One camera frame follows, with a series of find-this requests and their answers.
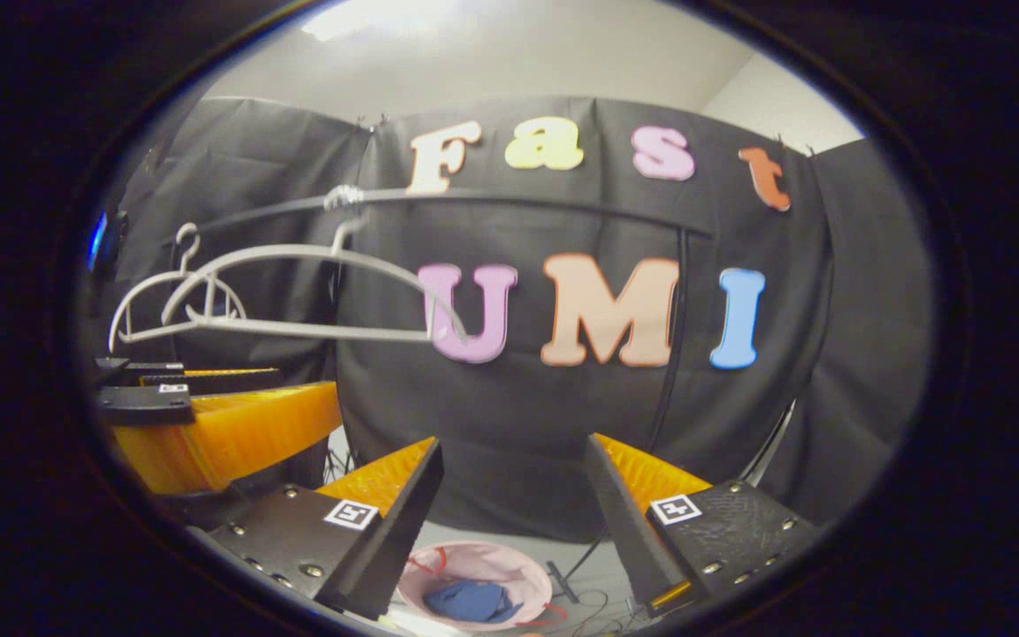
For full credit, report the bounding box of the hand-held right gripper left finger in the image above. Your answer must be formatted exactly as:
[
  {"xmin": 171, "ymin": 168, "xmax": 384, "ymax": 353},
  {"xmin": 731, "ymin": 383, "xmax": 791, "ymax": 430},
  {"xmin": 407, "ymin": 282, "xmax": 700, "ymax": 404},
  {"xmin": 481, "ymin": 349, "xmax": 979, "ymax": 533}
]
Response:
[{"xmin": 187, "ymin": 438, "xmax": 446, "ymax": 620}]

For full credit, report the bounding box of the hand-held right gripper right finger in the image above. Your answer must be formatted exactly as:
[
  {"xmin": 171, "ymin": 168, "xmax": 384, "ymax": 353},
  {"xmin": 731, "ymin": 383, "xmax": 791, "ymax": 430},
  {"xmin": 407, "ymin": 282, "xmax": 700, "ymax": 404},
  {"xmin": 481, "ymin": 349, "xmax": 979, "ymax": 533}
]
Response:
[{"xmin": 585, "ymin": 434, "xmax": 820, "ymax": 620}]

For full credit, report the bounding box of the blue corduroy jacket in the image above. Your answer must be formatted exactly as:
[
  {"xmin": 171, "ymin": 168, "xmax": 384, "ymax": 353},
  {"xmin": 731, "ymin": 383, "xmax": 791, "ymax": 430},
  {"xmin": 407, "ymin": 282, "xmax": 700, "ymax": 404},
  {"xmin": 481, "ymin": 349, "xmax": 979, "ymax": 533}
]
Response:
[{"xmin": 423, "ymin": 579, "xmax": 524, "ymax": 625}]

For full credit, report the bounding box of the pink laundry hamper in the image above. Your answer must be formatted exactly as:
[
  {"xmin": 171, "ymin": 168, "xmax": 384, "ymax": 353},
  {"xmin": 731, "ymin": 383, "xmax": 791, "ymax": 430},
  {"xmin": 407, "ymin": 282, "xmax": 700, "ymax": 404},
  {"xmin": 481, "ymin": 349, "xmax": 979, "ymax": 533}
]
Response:
[{"xmin": 396, "ymin": 541, "xmax": 555, "ymax": 633}]

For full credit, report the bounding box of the white hanger with taped hook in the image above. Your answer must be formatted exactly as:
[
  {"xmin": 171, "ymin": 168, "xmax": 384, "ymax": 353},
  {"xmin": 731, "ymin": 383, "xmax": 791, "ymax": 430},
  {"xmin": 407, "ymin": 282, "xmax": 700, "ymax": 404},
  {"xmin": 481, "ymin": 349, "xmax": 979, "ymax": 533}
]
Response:
[{"xmin": 160, "ymin": 186, "xmax": 468, "ymax": 344}]

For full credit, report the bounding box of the white plastic hanger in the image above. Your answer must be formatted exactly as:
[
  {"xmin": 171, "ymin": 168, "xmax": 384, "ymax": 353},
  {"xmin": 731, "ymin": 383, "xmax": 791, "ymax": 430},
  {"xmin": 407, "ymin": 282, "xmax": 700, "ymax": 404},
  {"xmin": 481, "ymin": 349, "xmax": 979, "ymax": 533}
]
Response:
[{"xmin": 109, "ymin": 223, "xmax": 248, "ymax": 355}]

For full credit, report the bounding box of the black garment rack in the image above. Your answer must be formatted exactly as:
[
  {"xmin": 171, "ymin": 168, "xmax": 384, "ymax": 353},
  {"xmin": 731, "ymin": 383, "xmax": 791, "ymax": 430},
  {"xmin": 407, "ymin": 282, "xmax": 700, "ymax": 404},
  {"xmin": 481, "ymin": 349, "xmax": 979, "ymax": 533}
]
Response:
[{"xmin": 160, "ymin": 188, "xmax": 714, "ymax": 452}]

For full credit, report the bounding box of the black floor cable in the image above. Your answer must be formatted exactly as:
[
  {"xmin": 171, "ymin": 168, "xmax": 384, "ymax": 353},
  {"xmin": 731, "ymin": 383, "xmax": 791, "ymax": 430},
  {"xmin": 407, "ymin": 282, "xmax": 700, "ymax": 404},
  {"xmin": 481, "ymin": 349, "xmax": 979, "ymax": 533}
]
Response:
[{"xmin": 545, "ymin": 531, "xmax": 643, "ymax": 633}]

